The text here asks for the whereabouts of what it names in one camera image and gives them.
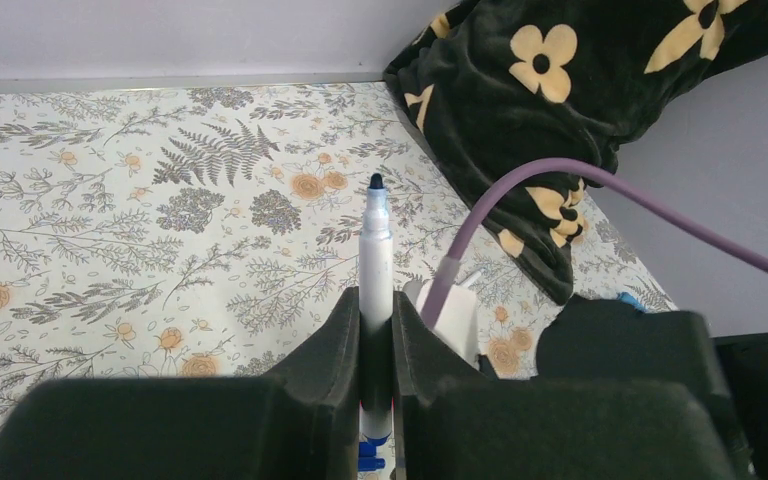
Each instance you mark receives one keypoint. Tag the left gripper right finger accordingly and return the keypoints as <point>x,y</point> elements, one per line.
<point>438,418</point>

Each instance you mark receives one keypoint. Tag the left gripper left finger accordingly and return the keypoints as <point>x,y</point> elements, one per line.
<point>298,420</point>

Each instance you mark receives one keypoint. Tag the white pen one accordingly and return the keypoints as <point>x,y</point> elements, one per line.
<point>375,290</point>

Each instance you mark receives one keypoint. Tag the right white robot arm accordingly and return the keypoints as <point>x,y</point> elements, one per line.
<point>623,394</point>

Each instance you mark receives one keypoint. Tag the blue folded cloth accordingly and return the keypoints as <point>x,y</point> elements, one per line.
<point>629,299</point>

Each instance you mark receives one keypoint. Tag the floral patterned table mat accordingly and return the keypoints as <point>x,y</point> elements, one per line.
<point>203,231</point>

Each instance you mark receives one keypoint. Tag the black floral blanket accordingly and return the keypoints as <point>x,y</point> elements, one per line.
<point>492,85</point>

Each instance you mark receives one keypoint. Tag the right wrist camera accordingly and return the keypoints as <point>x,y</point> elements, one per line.
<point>450,346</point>

